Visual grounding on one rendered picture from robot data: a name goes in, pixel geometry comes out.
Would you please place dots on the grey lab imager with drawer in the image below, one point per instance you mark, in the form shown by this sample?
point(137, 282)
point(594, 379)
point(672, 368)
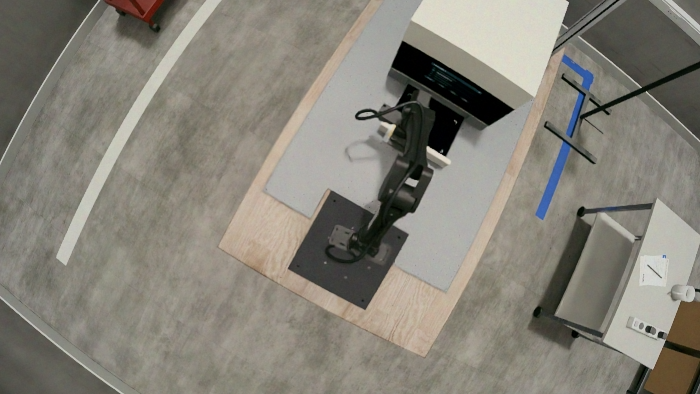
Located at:
point(487, 57)

